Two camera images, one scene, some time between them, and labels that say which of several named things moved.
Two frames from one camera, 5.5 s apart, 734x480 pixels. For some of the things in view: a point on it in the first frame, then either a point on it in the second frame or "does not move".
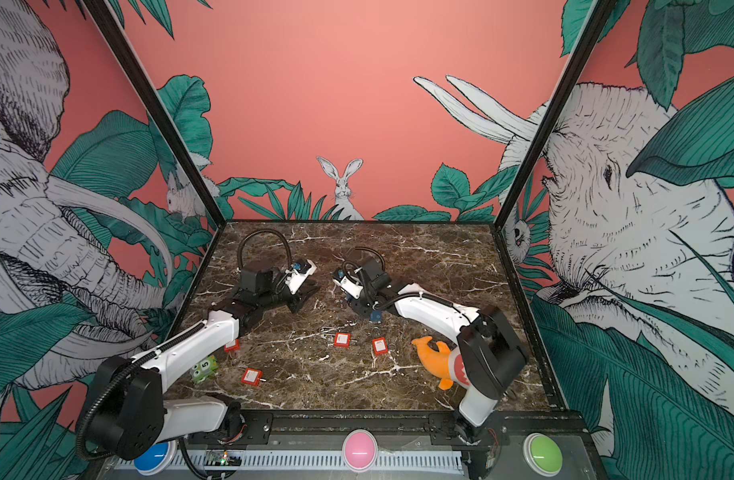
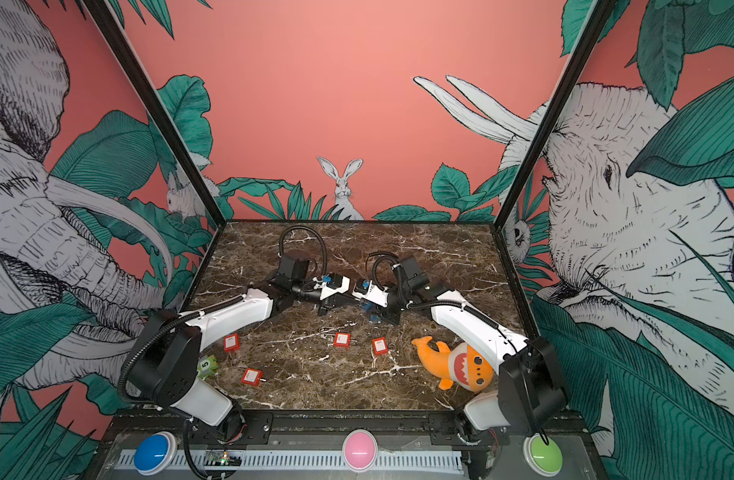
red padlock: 342,339 does not move
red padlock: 380,346 does not move
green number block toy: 203,369 does not move
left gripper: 300,296 to 327,307
